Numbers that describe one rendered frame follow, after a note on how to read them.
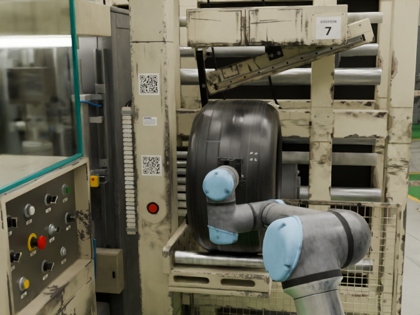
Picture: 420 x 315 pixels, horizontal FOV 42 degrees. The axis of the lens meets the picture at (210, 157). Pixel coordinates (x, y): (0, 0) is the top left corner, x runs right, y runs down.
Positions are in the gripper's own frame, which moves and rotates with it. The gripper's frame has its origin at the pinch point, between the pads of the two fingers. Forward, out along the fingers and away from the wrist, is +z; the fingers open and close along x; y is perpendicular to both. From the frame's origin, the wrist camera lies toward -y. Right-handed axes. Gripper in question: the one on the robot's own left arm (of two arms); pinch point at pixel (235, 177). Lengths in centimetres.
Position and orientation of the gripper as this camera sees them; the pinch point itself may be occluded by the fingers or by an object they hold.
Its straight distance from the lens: 171.6
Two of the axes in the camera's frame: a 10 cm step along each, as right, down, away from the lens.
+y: 0.2, -10.0, -0.9
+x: -9.8, -0.3, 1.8
